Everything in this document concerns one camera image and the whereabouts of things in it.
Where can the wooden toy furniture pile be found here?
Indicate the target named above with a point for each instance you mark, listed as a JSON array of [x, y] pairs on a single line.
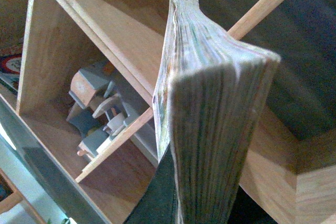
[[102, 99]]

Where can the white illustrated paperback book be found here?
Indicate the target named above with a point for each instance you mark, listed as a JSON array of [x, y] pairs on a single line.
[[209, 95]]

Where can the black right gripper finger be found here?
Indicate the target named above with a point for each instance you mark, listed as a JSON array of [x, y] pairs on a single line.
[[158, 204]]

